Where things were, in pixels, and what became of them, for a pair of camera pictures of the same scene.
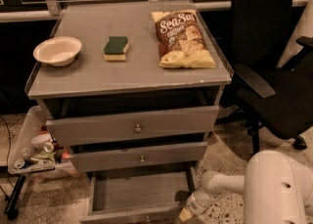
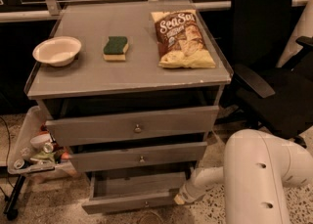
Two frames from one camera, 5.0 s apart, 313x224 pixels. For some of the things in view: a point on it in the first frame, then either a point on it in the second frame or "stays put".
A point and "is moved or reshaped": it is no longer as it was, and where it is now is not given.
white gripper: (198, 203) -> (190, 190)
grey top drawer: (134, 126) stays put
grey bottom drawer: (138, 197) is moved or reshaped
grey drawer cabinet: (131, 87) stays put
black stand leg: (12, 208) stays put
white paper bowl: (60, 51) stays put
